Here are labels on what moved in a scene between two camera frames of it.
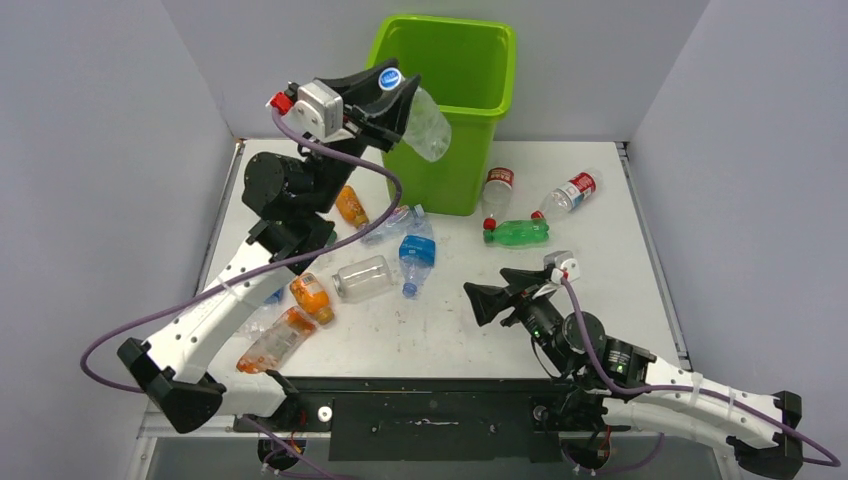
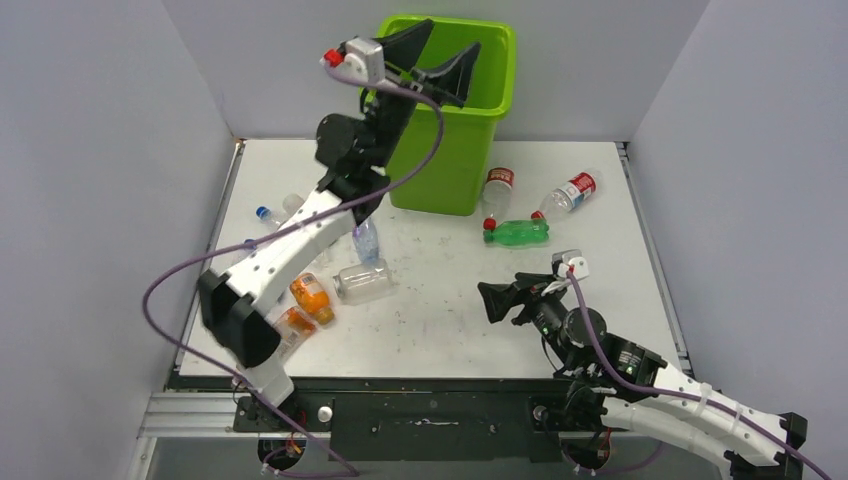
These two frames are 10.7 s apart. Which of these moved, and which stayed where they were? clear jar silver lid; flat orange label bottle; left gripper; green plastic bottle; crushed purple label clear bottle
Moved: left gripper; crushed purple label clear bottle
Stayed: clear jar silver lid; green plastic bottle; flat orange label bottle
